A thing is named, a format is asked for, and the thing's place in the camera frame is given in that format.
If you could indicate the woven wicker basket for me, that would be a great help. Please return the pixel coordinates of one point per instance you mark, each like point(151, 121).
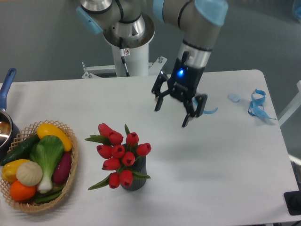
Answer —
point(30, 206)

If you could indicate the white metal base frame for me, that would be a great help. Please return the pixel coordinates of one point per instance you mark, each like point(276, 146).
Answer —
point(109, 71)

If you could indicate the yellow bell pepper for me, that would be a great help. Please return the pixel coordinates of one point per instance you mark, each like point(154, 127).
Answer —
point(9, 170)

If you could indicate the blue object top corner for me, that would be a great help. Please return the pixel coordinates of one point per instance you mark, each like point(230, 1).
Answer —
point(296, 10)

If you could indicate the orange fruit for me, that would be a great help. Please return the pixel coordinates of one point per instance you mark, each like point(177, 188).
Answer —
point(20, 192)

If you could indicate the green bok choy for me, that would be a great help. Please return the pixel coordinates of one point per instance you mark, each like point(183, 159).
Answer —
point(47, 153)

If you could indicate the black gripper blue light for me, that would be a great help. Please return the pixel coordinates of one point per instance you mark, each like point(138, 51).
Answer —
point(182, 85)

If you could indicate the curved light blue strip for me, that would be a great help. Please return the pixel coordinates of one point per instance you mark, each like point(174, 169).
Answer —
point(210, 111)

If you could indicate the black device at edge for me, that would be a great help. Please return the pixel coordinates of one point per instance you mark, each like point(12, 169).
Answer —
point(293, 202)

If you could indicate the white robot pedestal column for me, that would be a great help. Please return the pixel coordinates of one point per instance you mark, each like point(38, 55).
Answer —
point(136, 59)

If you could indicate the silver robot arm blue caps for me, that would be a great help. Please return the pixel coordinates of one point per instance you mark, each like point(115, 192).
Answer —
point(128, 30)

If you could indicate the blue handled saucepan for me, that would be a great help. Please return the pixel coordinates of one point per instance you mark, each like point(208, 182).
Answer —
point(8, 130)

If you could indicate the red tulip bouquet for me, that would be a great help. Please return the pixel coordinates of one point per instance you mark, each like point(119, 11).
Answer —
point(119, 154)

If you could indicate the cream white garlic bulb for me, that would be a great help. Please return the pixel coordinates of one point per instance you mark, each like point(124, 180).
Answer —
point(29, 173)

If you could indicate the small pale blue cap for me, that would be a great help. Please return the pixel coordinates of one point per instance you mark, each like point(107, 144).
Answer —
point(234, 98)

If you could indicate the white frame bar right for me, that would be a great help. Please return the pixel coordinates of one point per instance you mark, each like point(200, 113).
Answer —
point(293, 105)

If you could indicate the purple sweet potato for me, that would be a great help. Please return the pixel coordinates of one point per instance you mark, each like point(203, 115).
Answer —
point(62, 171)

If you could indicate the green cucumber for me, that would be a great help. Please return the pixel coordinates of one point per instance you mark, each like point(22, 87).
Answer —
point(21, 151)

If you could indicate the green bean pods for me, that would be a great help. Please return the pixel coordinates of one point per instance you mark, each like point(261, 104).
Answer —
point(48, 197)

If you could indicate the tangled blue ribbon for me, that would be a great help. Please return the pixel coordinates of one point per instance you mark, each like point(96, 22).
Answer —
point(256, 108)

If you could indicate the dark grey ribbed vase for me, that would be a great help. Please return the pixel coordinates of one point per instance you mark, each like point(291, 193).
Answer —
point(139, 170)

